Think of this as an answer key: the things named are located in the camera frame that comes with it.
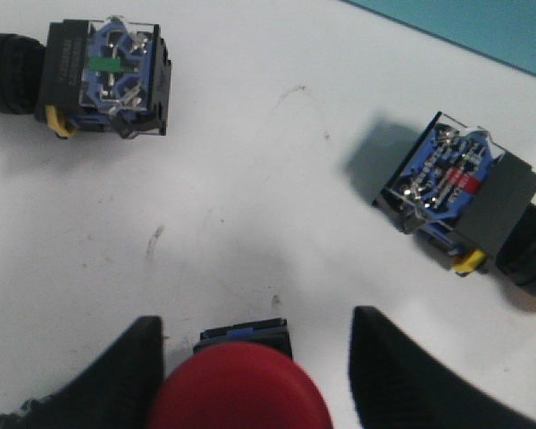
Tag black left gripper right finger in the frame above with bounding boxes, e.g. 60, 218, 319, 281
350, 306, 536, 428

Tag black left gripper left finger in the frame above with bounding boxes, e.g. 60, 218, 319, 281
0, 315, 164, 428

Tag red mushroom push button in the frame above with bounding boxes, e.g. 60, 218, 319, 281
146, 318, 333, 428

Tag green push button near box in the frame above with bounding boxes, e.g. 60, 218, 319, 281
0, 15, 172, 139

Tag light blue plastic box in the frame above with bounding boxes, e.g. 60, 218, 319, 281
351, 1, 536, 78

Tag yellow mushroom push button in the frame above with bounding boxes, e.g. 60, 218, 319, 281
373, 112, 536, 298

